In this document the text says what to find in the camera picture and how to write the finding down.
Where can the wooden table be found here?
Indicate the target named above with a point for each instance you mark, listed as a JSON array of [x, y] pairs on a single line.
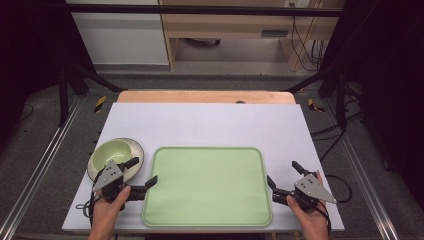
[[200, 96]]

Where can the person's right hand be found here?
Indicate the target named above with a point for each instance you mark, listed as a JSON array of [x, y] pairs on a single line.
[[313, 221]]

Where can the white table board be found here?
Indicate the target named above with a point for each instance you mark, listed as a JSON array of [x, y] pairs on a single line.
[[206, 123]]

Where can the person's left hand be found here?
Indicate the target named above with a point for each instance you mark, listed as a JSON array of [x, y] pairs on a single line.
[[105, 215]]

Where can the black metal crossbar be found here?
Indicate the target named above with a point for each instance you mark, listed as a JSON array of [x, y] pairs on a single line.
[[200, 10]]

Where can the light green tray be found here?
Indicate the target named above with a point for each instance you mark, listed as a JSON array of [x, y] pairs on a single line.
[[206, 186]]

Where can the aluminium floor rail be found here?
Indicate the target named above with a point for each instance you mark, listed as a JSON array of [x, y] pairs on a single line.
[[40, 166], [363, 173]]

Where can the white wall socket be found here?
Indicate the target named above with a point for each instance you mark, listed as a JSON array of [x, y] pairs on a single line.
[[296, 3]]

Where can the yellow black tape marker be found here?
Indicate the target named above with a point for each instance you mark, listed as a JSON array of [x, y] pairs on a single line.
[[313, 105], [100, 104]]

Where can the white cabinet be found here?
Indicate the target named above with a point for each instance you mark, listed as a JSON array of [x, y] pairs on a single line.
[[120, 36]]

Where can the black curtain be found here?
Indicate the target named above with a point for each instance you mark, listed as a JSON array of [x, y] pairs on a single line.
[[26, 43], [393, 73]]

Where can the light green bowl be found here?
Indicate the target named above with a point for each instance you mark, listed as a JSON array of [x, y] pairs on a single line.
[[111, 152]]

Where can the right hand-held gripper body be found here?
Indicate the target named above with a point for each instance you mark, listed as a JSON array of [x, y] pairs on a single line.
[[311, 188]]

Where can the green and white bowl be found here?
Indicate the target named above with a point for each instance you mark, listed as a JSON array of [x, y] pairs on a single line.
[[139, 154]]

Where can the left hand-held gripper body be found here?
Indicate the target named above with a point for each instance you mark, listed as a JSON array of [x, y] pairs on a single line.
[[108, 175]]

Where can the wooden desk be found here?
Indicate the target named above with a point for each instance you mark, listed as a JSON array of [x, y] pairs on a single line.
[[226, 26]]

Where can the black metal stand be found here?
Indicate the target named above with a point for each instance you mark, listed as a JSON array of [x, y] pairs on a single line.
[[340, 100], [63, 96]]

